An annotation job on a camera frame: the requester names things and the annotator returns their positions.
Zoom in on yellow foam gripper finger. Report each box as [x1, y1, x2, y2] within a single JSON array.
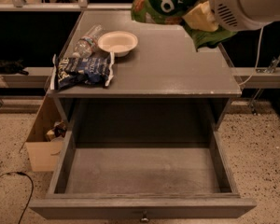
[[183, 1, 218, 32]]

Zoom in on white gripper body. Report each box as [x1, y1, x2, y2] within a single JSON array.
[[209, 0, 280, 31]]

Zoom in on green rice chip bag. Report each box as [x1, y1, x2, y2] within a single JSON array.
[[131, 0, 236, 50]]

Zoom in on blue chip bag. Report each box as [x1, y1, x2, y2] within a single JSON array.
[[49, 52, 115, 91]]

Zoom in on grey open drawer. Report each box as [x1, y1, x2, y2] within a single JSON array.
[[29, 98, 258, 220]]

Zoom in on metal drawer knob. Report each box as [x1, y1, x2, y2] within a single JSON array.
[[140, 212, 149, 223]]

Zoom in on grey wooden cabinet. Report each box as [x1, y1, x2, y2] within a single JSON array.
[[48, 10, 241, 119]]

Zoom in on white paper bowl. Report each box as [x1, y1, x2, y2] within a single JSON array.
[[98, 31, 138, 57]]

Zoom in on clear plastic water bottle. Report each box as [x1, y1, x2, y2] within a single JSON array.
[[73, 24, 105, 58]]

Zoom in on items inside cardboard box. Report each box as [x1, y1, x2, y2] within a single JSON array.
[[46, 121, 67, 141]]

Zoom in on cardboard box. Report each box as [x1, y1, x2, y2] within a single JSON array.
[[25, 97, 63, 172]]

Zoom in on black object on ledge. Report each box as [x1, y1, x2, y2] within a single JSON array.
[[0, 60, 29, 76]]

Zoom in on white hanging cable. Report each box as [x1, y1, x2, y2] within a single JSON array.
[[237, 25, 268, 87]]

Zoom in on black floor cable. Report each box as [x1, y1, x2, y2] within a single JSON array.
[[0, 171, 35, 224]]

